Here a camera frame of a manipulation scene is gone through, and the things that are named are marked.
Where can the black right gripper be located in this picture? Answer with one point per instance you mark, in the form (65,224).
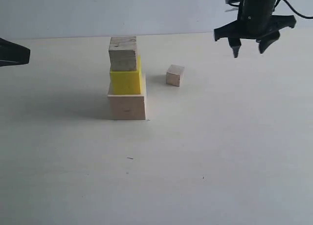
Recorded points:
(264,31)

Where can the small pale wooden cube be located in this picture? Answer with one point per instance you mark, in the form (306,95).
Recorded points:
(174,75)

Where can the medium plywood cube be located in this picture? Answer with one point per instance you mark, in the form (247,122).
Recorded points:
(123,53)

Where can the yellow cube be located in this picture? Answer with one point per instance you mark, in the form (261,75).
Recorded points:
(127,82)

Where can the large pale wooden cube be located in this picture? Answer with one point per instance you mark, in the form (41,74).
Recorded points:
(129,106)

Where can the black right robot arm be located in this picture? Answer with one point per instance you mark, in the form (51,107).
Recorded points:
(255,9)

